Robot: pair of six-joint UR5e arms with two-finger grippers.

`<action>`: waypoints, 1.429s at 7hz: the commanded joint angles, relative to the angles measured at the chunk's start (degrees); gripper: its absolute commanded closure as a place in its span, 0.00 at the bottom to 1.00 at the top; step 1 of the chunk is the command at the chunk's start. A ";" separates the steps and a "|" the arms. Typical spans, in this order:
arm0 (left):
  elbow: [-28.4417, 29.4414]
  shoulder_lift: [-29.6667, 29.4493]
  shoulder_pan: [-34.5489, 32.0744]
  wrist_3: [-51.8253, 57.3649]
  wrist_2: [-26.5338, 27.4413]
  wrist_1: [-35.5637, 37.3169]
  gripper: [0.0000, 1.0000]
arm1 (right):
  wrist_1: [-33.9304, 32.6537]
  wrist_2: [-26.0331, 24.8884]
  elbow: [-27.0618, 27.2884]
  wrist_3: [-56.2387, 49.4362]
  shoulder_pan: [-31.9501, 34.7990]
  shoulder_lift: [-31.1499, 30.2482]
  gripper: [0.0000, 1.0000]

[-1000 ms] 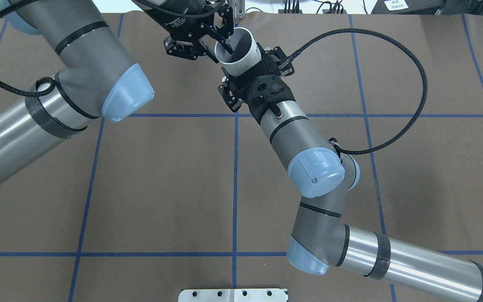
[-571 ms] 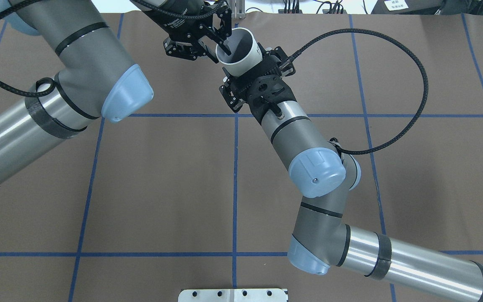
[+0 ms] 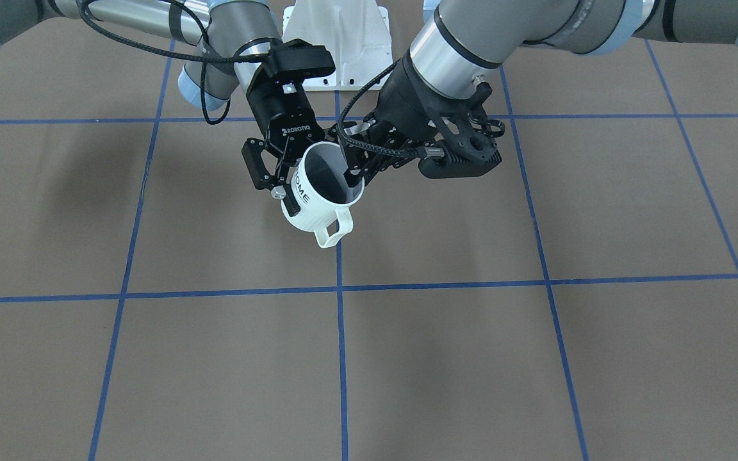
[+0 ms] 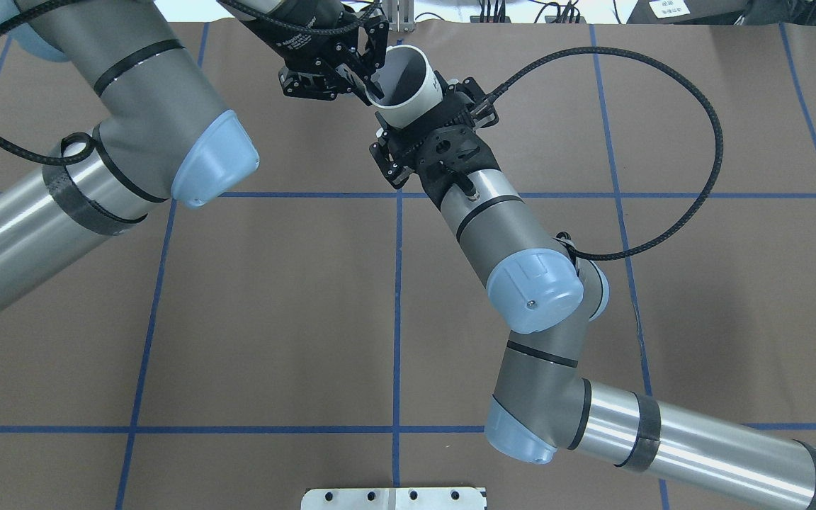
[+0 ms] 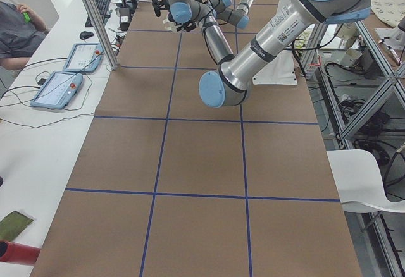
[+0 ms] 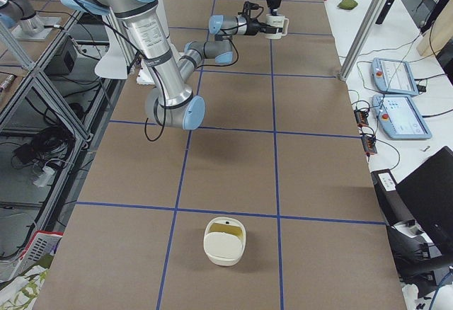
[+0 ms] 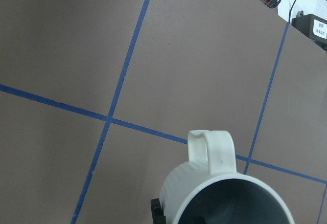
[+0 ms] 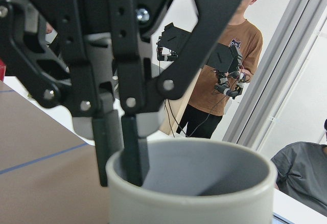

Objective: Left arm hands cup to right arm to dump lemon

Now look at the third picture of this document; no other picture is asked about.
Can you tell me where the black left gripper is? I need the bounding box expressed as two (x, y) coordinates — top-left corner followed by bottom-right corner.
(334, 56), (505, 174)

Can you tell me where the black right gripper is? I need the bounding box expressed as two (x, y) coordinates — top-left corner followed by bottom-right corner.
(242, 77), (377, 218)

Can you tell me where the white ribbed mug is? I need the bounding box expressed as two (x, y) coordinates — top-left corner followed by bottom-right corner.
(281, 142), (365, 248)

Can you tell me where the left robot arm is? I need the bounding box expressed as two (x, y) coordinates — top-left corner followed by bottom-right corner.
(332, 1), (738, 186)

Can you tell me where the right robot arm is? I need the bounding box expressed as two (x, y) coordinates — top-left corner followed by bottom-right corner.
(0, 1), (336, 218)

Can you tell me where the brown table mat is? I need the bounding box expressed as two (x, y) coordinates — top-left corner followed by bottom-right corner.
(0, 19), (738, 460)

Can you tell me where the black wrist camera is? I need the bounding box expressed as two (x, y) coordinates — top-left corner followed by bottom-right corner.
(418, 140), (503, 180)
(263, 39), (336, 83)

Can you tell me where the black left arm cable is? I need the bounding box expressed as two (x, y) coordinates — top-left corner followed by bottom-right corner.
(336, 58), (447, 161)

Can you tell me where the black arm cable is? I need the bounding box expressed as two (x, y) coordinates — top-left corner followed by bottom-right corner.
(78, 0), (280, 125)
(336, 58), (447, 161)

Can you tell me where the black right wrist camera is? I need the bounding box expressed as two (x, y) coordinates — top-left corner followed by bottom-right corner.
(263, 39), (336, 83)

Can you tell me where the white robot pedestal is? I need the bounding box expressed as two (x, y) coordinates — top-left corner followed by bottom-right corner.
(282, 1), (393, 92)

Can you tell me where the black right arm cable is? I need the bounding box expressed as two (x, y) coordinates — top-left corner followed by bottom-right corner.
(78, 0), (280, 125)

